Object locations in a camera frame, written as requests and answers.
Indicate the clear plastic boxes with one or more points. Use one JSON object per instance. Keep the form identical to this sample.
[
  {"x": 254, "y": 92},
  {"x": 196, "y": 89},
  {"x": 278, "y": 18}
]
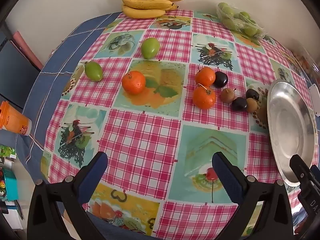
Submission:
[{"x": 303, "y": 60}]

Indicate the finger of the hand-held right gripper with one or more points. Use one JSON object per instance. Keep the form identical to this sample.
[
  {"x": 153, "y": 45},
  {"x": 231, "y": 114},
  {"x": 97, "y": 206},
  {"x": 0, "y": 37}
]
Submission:
[{"x": 300, "y": 167}]

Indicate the dark cherry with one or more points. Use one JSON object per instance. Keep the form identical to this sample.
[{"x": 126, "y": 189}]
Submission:
[{"x": 220, "y": 79}]

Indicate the dark plum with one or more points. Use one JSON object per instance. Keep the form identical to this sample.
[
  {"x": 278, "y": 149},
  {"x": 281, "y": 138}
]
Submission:
[
  {"x": 252, "y": 93},
  {"x": 239, "y": 104}
]

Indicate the green jujube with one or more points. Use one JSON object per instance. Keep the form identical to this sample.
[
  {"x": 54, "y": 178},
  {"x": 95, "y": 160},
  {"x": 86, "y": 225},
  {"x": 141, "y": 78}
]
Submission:
[
  {"x": 150, "y": 48},
  {"x": 93, "y": 71}
]

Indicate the round metal plate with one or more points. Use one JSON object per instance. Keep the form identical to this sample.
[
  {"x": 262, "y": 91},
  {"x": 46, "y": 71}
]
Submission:
[{"x": 287, "y": 130}]

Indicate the brown longan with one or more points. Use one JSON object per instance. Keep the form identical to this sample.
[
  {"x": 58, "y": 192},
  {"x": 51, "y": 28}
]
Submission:
[
  {"x": 252, "y": 104},
  {"x": 227, "y": 95}
]

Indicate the blue checked cloth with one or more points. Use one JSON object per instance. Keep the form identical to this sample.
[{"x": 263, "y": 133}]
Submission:
[{"x": 62, "y": 55}]

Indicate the clear tray of green jujubes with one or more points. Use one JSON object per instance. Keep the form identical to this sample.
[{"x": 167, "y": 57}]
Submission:
[{"x": 237, "y": 21}]

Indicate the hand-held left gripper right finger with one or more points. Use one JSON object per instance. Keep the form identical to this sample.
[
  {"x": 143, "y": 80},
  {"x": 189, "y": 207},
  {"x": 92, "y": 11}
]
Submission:
[{"x": 227, "y": 177}]

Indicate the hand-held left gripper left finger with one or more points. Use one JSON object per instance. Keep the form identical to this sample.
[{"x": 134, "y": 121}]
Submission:
[{"x": 92, "y": 177}]

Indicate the pink checked fruit-print tablecloth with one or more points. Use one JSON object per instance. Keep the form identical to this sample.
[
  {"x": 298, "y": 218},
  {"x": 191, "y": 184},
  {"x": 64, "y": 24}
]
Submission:
[{"x": 140, "y": 135}]

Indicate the dark cabinet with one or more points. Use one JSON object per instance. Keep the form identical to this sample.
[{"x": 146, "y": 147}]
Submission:
[{"x": 10, "y": 62}]

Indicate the tangerine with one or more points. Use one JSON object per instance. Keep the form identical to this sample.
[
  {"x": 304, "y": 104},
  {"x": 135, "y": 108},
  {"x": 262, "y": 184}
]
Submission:
[
  {"x": 205, "y": 76},
  {"x": 204, "y": 97},
  {"x": 133, "y": 82}
]

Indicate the teal toy box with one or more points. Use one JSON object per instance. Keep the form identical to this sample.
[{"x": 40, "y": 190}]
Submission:
[{"x": 7, "y": 182}]

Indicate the orange plastic cup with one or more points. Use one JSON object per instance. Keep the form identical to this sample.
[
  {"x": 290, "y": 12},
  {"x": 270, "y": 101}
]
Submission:
[{"x": 15, "y": 122}]

